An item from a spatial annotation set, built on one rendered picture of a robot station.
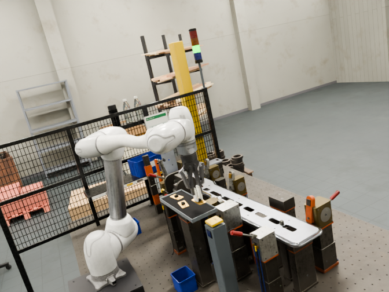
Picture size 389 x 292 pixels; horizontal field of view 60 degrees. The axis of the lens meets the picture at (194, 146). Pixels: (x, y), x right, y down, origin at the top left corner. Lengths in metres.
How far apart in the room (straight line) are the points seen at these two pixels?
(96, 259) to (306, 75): 10.04
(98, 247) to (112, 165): 0.45
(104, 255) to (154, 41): 7.29
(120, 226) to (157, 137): 0.91
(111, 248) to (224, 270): 0.71
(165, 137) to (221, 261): 0.62
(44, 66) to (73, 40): 0.85
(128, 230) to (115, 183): 0.31
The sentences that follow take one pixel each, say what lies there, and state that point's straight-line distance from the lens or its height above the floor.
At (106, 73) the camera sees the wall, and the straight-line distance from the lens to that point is 8.45.
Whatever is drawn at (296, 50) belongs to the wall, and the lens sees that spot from 11.12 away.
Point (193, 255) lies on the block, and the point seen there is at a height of 0.88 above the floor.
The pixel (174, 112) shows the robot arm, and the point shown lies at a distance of 1.44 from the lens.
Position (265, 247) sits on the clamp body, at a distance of 1.56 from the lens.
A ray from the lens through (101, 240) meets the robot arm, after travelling 1.98.
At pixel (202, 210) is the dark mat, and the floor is 1.16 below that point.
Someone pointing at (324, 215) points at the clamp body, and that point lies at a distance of 1.76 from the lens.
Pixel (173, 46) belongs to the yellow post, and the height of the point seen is 1.97.
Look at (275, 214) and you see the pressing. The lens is 1.82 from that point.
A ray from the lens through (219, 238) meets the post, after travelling 1.51.
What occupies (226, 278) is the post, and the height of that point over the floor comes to 0.89.
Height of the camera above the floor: 1.86
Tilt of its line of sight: 15 degrees down
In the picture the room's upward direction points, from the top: 13 degrees counter-clockwise
